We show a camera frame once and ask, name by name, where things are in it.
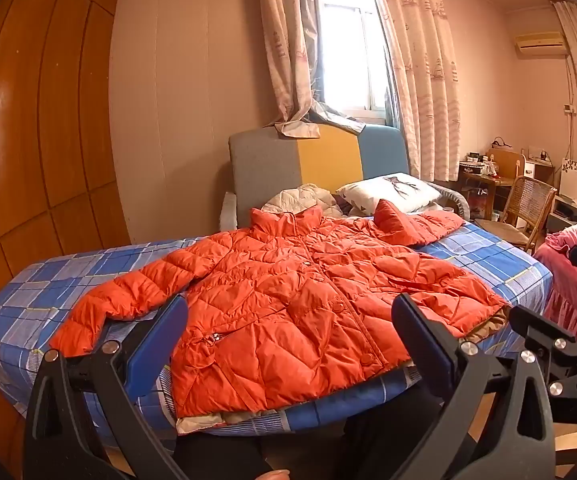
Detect bright window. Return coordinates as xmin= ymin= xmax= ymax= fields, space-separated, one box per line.
xmin=316 ymin=0 xmax=399 ymax=123

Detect wall air conditioner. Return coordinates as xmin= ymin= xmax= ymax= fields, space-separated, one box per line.
xmin=513 ymin=31 xmax=569 ymax=57

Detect dark wooden desk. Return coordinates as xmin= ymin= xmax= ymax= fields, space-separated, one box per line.
xmin=456 ymin=160 xmax=517 ymax=221

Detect wicker chair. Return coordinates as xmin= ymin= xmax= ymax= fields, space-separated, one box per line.
xmin=473 ymin=175 xmax=558 ymax=256

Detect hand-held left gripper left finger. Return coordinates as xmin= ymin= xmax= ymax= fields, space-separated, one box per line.
xmin=22 ymin=295 xmax=192 ymax=480

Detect small wooden chair back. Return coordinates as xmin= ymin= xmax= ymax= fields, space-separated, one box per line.
xmin=486 ymin=146 xmax=527 ymax=181

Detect white printed pillow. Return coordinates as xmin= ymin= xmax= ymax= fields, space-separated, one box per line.
xmin=336 ymin=172 xmax=444 ymax=215

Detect person's dark trousers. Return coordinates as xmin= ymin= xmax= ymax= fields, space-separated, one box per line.
xmin=173 ymin=390 xmax=474 ymax=480

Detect grey low shelf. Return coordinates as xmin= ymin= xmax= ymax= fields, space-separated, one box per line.
xmin=549 ymin=195 xmax=577 ymax=233

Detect grey yellow blue headboard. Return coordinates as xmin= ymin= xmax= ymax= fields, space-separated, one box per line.
xmin=220 ymin=122 xmax=412 ymax=231

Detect small white cabinet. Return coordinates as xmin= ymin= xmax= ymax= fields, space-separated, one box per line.
xmin=526 ymin=158 xmax=554 ymax=181

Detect orange quilted down jacket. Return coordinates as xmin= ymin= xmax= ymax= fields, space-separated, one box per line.
xmin=48 ymin=199 xmax=512 ymax=418

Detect wooden wardrobe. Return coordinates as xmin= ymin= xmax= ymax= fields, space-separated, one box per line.
xmin=0 ymin=0 xmax=132 ymax=326

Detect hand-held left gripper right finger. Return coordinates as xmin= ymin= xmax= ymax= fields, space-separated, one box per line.
xmin=391 ymin=292 xmax=559 ymax=480

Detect beige quilted jacket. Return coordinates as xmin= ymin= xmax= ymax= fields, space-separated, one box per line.
xmin=261 ymin=183 xmax=342 ymax=218

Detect bed with blue plaid sheet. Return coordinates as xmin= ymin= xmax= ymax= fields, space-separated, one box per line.
xmin=0 ymin=220 xmax=554 ymax=453

